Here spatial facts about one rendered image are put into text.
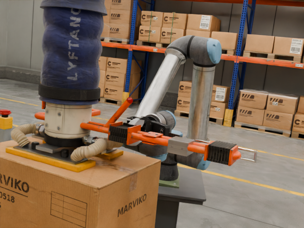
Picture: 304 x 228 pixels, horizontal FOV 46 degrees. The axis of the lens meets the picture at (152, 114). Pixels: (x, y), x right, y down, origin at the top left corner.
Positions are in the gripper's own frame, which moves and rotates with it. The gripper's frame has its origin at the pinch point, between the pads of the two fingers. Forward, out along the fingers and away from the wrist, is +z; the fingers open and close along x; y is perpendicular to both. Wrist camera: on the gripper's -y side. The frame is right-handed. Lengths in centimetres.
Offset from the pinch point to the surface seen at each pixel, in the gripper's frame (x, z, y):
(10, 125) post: -25, -50, 111
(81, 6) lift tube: 40.9, 7.2, 19.7
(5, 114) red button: -18, -48, 112
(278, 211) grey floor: -120, -275, -38
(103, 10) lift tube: 41.3, -2.2, 17.1
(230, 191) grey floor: -120, -296, 19
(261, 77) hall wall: -5, -843, 87
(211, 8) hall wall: 159, -840, 241
